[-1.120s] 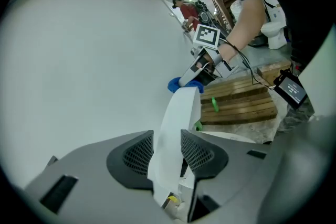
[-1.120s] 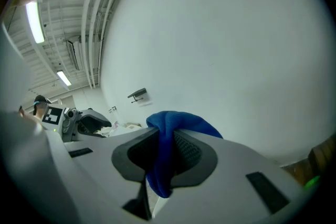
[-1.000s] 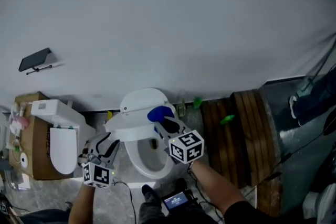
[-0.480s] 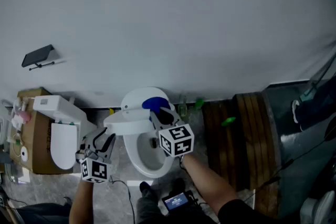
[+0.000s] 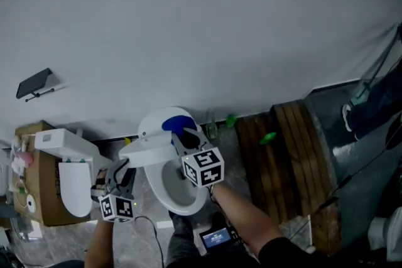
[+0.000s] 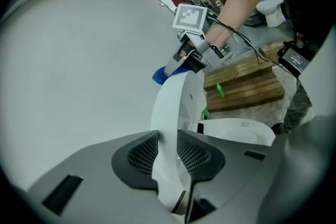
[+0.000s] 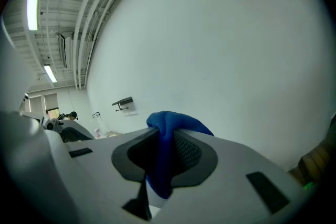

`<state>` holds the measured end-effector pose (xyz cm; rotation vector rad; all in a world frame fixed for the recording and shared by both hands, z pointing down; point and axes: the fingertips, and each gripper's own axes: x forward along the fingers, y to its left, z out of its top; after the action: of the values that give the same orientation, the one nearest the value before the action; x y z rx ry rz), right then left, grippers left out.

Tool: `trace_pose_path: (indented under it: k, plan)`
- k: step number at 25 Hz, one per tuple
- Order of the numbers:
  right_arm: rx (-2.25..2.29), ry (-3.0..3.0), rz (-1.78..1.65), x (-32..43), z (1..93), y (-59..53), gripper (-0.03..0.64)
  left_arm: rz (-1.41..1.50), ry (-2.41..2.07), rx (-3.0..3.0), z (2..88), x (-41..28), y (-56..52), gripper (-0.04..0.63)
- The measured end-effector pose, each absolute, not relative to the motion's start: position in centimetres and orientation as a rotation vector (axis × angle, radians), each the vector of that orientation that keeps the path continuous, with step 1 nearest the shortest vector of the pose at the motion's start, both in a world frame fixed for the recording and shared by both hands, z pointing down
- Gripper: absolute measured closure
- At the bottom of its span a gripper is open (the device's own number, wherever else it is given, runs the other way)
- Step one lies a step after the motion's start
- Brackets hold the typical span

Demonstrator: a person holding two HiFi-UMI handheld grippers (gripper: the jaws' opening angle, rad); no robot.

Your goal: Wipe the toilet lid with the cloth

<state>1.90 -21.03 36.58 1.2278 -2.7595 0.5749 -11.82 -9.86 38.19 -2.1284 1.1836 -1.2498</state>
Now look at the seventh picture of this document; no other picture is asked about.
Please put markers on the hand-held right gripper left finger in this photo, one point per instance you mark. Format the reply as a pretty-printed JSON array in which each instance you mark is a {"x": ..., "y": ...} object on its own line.
[{"x": 99, "y": 165}]

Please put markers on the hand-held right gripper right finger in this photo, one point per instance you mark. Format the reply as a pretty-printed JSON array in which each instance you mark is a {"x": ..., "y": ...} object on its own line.
[{"x": 231, "y": 191}]

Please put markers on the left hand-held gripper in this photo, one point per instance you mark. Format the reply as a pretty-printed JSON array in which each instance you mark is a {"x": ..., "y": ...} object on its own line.
[{"x": 51, "y": 123}]

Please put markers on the blue wiping cloth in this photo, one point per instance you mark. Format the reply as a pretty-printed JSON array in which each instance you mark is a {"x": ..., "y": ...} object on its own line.
[{"x": 168, "y": 123}]

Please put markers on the brown cardboard box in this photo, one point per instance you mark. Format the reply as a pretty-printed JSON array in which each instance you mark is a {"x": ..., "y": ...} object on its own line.
[{"x": 113, "y": 133}]

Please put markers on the window with blinds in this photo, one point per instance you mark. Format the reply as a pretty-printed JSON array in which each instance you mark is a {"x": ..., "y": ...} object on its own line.
[{"x": 51, "y": 102}]

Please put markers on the ceiling strip light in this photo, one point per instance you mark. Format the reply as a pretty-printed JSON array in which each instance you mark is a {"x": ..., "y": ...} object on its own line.
[
  {"x": 34, "y": 2},
  {"x": 50, "y": 74}
]

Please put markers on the ceiling air conditioner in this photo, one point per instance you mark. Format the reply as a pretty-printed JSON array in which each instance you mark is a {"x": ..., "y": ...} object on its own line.
[{"x": 65, "y": 49}]

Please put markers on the low wooden slat platform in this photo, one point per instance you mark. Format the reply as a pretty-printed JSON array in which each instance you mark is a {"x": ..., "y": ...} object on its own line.
[{"x": 315, "y": 160}]

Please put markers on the white ceiling pipes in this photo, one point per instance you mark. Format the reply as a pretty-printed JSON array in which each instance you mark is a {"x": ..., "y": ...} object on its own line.
[{"x": 86, "y": 21}]

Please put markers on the black wall shelf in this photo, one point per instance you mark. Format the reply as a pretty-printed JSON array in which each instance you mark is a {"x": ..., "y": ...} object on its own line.
[{"x": 123, "y": 100}]

